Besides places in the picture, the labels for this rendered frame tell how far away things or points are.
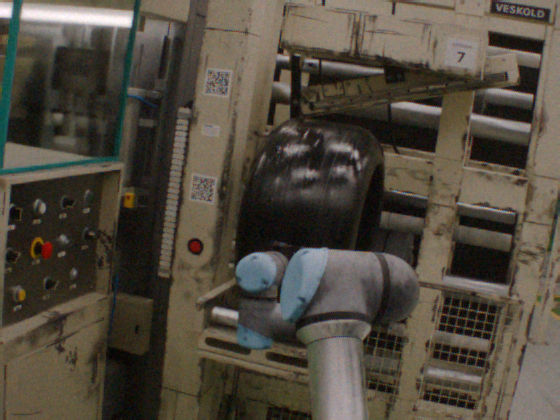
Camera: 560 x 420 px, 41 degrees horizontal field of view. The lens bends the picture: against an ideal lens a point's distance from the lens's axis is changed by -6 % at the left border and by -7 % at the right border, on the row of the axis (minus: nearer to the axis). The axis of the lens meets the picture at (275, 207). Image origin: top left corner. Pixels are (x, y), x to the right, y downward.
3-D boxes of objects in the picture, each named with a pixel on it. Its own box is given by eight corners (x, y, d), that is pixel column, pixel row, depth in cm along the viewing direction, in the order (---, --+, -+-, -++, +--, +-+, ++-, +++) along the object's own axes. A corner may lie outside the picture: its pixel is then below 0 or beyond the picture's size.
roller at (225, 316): (207, 308, 207) (213, 302, 211) (206, 323, 208) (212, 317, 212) (335, 336, 198) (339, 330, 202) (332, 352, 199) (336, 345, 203)
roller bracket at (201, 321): (191, 333, 205) (195, 298, 204) (240, 301, 243) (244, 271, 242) (203, 336, 204) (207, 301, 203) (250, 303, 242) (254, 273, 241)
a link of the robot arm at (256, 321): (293, 352, 157) (299, 299, 156) (240, 350, 153) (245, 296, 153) (281, 344, 164) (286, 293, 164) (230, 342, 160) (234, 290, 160)
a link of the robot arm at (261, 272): (230, 294, 153) (234, 251, 153) (247, 289, 164) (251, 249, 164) (269, 299, 151) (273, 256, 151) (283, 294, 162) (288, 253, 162)
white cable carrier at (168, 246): (157, 275, 220) (178, 107, 213) (165, 272, 225) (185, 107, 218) (171, 278, 219) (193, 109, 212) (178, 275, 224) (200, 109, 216)
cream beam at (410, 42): (278, 48, 228) (285, 1, 226) (300, 55, 252) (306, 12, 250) (482, 79, 212) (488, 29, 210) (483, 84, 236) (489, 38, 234)
